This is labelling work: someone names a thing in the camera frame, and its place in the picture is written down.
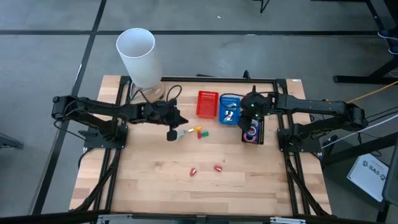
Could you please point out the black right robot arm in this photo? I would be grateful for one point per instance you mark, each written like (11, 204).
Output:
(311, 105)

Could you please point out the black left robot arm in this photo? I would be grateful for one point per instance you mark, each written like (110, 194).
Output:
(102, 107)

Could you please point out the black side table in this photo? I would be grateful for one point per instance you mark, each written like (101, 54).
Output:
(337, 174)

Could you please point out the dark grey chrome staple remover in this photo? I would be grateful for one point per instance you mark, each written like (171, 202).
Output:
(229, 116)

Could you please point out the person's shoe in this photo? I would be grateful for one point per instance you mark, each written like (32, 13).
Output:
(388, 35)
(393, 51)

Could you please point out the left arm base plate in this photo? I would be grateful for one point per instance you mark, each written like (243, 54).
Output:
(93, 143)

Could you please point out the black desk leg frame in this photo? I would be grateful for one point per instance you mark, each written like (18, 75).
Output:
(357, 80)

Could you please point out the silver frame bracket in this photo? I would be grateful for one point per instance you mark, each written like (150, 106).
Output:
(115, 219)
(287, 221)

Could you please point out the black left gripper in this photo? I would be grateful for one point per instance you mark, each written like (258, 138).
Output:
(164, 113)

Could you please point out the white paper box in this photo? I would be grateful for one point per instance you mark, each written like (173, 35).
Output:
(368, 174)

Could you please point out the red plastic basket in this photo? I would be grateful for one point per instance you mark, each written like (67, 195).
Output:
(207, 105)

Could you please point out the red mini stapler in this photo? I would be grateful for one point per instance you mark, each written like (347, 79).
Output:
(199, 134)

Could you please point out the blue plastic basket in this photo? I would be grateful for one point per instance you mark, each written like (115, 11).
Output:
(235, 120)

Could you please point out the black plastic basket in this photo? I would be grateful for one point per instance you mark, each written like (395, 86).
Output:
(261, 137)

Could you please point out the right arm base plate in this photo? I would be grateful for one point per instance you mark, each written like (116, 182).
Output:
(311, 146)

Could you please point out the black curved frame bracket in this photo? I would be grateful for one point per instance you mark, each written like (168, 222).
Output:
(246, 74)

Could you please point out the black stand legs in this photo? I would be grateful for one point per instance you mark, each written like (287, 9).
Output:
(263, 5)

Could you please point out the red small cap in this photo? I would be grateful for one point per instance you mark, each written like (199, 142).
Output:
(217, 168)
(193, 172)

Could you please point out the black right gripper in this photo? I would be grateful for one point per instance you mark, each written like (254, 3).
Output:
(253, 107)

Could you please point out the black aluminium table frame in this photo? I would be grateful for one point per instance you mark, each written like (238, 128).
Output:
(186, 79)

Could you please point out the black stand foot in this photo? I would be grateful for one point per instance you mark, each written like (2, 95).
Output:
(9, 141)

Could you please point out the green mini stapler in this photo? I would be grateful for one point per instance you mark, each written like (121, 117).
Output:
(205, 134)

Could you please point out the dark grey panel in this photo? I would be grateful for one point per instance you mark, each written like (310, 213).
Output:
(392, 180)

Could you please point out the white shade wooden base lamp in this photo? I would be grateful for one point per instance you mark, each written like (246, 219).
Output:
(140, 59)

